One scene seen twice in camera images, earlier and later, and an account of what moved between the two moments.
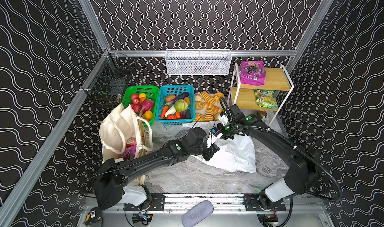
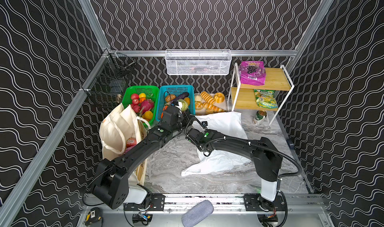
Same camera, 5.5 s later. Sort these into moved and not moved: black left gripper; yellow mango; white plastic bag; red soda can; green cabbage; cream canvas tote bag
Moved: white plastic bag; black left gripper
Not moved: red soda can; yellow mango; cream canvas tote bag; green cabbage
